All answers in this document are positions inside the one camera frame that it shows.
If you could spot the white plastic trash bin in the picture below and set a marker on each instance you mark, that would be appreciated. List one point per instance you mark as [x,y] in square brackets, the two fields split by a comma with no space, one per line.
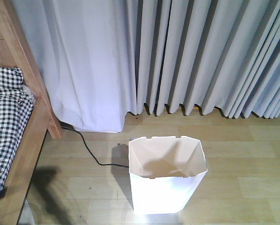
[164,172]

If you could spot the white sheer curtain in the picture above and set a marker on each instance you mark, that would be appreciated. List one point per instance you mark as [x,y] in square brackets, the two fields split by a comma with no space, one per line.
[82,50]

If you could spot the grey pleated curtain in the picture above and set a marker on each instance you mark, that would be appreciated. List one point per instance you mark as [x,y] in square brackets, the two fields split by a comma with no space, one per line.
[208,53]

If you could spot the black white checkered bedsheet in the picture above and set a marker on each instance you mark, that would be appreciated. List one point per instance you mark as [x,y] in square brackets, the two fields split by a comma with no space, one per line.
[16,106]

